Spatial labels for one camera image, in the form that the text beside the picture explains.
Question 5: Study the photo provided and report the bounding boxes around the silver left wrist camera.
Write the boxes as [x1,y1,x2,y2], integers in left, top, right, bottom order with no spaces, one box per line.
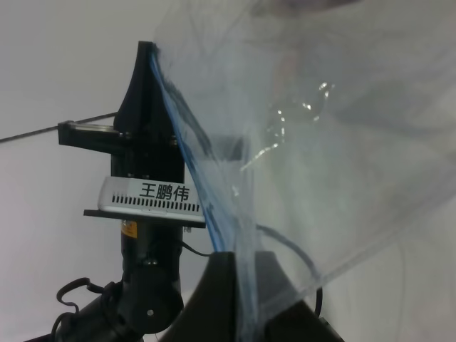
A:
[83,177,206,228]

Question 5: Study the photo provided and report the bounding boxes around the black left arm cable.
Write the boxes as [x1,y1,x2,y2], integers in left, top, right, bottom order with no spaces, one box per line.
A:
[49,224,325,342]

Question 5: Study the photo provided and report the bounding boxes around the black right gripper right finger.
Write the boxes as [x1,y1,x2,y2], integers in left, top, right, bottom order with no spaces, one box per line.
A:
[249,251,343,341]

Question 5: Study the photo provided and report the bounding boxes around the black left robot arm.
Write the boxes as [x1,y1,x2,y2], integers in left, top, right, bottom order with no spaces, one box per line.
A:
[42,41,208,341]

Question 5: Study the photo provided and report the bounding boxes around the clear zip file bag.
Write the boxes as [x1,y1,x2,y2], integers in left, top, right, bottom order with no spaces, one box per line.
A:
[151,1,455,341]

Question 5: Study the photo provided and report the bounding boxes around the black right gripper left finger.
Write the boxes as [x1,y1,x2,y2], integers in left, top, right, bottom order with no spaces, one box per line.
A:
[160,252,241,342]

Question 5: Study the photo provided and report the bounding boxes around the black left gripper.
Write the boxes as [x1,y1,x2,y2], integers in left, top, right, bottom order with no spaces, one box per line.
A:
[58,41,185,183]

